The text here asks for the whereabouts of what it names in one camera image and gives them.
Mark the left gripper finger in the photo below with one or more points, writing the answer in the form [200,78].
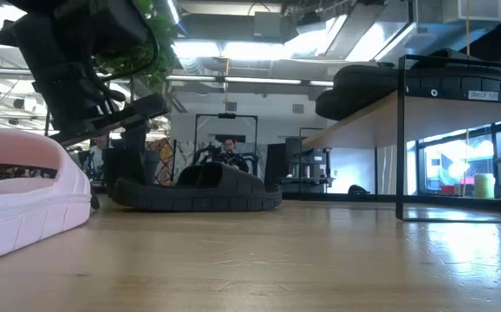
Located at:
[134,143]

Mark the black rubber slide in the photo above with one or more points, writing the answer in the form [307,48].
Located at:
[198,195]
[346,104]
[450,80]

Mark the pink rubber slide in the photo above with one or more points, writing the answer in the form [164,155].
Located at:
[29,225]

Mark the black background robot arm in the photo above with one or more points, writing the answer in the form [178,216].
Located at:
[205,156]

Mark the white shelf label sticker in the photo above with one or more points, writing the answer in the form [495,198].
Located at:
[483,95]

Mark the person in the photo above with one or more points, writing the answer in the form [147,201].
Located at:
[99,149]
[231,151]

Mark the green plant in black pot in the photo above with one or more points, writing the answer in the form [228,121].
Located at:
[164,39]

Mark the long ceiling light strip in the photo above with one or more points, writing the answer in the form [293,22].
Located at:
[259,80]

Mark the black standing panel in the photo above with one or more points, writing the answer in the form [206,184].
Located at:
[276,169]

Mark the black equipment cart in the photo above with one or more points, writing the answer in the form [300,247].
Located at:
[315,164]

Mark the black arched chair back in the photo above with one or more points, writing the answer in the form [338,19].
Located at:
[359,190]

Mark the lime green cylinder container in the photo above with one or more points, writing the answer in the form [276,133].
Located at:
[484,186]

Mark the colourful wall poster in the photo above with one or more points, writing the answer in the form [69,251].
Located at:
[166,162]

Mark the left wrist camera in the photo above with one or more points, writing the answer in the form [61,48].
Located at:
[120,21]

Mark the black background station frame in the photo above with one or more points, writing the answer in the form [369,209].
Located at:
[226,115]

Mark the wooden shelf with black frame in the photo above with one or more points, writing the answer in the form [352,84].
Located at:
[450,121]

